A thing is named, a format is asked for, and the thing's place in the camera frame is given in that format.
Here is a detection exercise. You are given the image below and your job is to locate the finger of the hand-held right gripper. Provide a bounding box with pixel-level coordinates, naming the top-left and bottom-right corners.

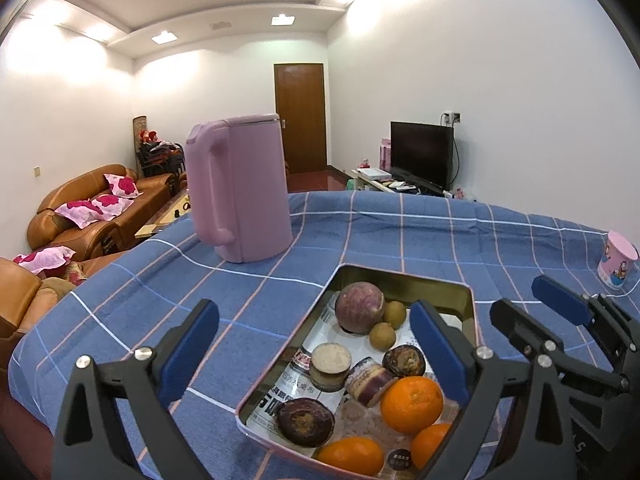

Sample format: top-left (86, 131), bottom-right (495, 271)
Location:
top-left (489, 298), bottom-right (630, 393)
top-left (531, 275), bottom-right (640, 357)

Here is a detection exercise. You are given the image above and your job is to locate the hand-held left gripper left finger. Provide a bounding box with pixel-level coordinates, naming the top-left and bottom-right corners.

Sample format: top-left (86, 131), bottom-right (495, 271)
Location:
top-left (52, 298), bottom-right (221, 480)

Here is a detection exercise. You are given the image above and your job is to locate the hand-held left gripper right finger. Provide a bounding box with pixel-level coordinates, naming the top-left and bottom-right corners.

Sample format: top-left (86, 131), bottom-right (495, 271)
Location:
top-left (409, 299), bottom-right (581, 480)

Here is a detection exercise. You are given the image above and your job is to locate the halved dark passion fruit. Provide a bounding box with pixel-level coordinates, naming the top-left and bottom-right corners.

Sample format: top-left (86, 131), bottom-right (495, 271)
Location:
top-left (382, 344), bottom-right (427, 378)
top-left (276, 397), bottom-right (337, 448)

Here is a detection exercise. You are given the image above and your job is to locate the large round orange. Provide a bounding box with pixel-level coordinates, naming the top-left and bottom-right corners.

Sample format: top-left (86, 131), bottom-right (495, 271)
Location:
top-left (380, 376), bottom-right (445, 436)

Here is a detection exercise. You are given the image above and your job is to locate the small yellow fruit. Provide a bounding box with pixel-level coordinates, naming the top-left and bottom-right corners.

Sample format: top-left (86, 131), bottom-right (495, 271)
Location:
top-left (382, 301), bottom-right (408, 331)

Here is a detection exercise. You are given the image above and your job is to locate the brown kiwi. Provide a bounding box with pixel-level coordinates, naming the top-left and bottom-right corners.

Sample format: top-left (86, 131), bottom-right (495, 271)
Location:
top-left (369, 322), bottom-right (397, 352)

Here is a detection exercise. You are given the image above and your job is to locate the cut taro chunk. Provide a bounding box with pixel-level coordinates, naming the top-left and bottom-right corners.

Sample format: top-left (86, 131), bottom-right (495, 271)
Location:
top-left (344, 356), bottom-right (398, 408)

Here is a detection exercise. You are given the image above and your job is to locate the pink metal tin box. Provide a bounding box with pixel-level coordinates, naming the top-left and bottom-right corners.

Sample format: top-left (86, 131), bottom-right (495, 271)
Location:
top-left (234, 263), bottom-right (476, 478)

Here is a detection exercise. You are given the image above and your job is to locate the oval orange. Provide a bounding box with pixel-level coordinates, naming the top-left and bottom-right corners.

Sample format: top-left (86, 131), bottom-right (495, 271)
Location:
top-left (411, 422), bottom-right (453, 471)
top-left (315, 436), bottom-right (386, 477)

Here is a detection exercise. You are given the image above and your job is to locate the round purple turnip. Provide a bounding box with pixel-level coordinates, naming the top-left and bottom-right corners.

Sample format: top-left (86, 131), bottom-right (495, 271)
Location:
top-left (334, 282), bottom-right (387, 336)

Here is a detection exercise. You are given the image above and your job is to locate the round cake jar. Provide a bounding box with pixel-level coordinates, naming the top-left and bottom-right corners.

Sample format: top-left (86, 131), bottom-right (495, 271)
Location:
top-left (309, 342), bottom-right (353, 393)

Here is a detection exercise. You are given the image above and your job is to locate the pink cartoon mug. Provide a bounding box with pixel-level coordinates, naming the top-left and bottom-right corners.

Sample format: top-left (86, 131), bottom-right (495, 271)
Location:
top-left (597, 231), bottom-right (640, 291)

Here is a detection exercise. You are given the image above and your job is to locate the blue checked tablecloth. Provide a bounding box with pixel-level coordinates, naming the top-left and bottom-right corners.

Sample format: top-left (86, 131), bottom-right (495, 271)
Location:
top-left (7, 190), bottom-right (640, 480)

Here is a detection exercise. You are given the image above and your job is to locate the wooden coffee table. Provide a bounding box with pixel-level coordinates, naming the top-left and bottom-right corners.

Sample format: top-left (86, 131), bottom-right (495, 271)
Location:
top-left (134, 187), bottom-right (193, 238)

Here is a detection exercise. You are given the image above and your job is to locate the long orange leather sofa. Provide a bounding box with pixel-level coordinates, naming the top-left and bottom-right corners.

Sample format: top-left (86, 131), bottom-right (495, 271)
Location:
top-left (26, 163), bottom-right (176, 251)

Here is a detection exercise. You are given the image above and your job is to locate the pink electric kettle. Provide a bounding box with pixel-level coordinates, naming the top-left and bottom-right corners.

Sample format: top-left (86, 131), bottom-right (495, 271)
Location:
top-left (185, 113), bottom-right (293, 263)

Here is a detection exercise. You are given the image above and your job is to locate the pink floral pillow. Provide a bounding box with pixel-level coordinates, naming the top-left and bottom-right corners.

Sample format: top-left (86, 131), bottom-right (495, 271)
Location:
top-left (90, 192), bottom-right (133, 217)
top-left (54, 201), bottom-right (108, 231)
top-left (12, 246), bottom-right (72, 275)
top-left (103, 174), bottom-right (141, 198)

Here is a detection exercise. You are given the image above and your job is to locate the white television stand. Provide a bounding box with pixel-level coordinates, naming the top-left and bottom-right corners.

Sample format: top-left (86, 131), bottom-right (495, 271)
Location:
top-left (347, 169), bottom-right (446, 197)

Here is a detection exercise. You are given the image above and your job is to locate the orange leather armchair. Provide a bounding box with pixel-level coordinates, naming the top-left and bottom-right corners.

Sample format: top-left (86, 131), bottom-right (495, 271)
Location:
top-left (0, 255), bottom-right (86, 356)

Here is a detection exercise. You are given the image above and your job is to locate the stack of dark chairs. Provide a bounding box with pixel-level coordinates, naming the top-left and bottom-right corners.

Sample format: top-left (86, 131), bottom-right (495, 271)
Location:
top-left (137, 141), bottom-right (187, 178)

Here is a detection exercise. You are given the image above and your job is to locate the black flat television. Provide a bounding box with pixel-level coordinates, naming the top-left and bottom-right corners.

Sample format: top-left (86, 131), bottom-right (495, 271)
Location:
top-left (390, 121), bottom-right (455, 192)

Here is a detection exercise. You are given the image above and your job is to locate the brown wooden door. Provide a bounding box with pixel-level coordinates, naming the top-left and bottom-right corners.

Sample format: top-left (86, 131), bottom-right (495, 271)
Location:
top-left (273, 62), bottom-right (328, 175)

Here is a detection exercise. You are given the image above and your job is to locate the black power cable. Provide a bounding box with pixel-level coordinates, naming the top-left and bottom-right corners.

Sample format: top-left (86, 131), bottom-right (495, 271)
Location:
top-left (451, 124), bottom-right (463, 192)

